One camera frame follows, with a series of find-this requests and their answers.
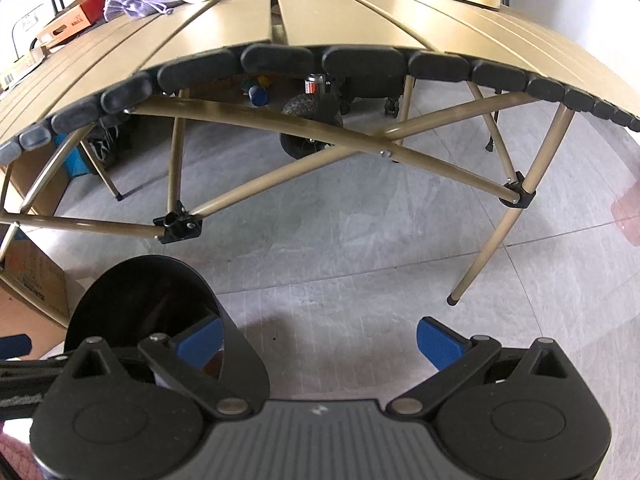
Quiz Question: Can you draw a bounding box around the purple drawstring pouch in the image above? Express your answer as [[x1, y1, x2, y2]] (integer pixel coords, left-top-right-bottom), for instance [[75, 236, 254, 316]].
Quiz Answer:
[[103, 0, 182, 22]]

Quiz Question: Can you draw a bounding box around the black round trash bin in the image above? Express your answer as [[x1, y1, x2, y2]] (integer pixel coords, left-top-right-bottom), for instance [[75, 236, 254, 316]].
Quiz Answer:
[[64, 255, 270, 411]]

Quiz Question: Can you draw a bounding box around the brown cardboard box with bag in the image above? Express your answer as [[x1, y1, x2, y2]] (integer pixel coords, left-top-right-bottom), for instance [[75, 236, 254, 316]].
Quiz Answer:
[[0, 234, 70, 359]]

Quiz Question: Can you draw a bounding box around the pink fluffy rug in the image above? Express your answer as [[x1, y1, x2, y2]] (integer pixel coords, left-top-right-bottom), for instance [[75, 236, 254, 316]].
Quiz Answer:
[[1, 432, 41, 479]]

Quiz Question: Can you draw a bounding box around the blue bag under table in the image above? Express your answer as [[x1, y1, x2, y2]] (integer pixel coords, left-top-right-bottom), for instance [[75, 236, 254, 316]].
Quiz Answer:
[[63, 145, 98, 179]]

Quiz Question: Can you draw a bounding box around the blue bottle under table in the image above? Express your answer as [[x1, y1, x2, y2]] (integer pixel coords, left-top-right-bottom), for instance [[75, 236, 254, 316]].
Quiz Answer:
[[247, 84, 269, 107]]

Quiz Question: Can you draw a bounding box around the black wheeled cart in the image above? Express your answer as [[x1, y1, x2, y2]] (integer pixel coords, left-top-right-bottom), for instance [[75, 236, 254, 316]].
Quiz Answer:
[[281, 74, 405, 127]]

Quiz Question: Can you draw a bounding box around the red soda can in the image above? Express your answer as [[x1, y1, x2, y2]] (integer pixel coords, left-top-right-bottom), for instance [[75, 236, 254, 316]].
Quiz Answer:
[[305, 74, 326, 96]]

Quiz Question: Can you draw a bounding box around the tan folding camping table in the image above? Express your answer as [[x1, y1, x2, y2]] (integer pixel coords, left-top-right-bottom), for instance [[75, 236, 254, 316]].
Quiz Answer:
[[1, 0, 639, 304]]

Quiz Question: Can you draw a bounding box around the red cardboard box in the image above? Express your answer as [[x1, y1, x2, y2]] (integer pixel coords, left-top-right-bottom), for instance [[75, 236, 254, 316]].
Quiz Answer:
[[30, 0, 105, 50]]

